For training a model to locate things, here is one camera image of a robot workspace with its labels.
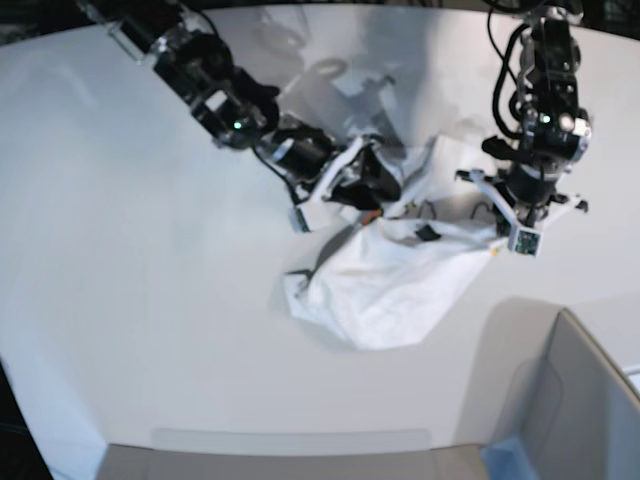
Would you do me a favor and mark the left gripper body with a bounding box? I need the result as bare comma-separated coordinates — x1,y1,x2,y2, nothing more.
498,162,562,220

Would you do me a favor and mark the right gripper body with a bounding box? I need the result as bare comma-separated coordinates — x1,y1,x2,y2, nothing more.
254,114,345,193

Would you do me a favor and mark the white t-shirt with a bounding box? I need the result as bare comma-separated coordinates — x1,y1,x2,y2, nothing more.
283,135,504,351

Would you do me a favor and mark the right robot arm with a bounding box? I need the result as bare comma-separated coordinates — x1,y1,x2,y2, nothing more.
78,1,401,211

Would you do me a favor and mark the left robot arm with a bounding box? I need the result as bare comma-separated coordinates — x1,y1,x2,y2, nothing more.
482,1,592,227

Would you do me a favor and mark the grey cardboard box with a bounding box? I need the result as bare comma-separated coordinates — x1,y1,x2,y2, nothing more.
459,296,640,480

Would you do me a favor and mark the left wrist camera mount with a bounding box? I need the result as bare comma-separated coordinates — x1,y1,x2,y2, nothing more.
455,165,589,257

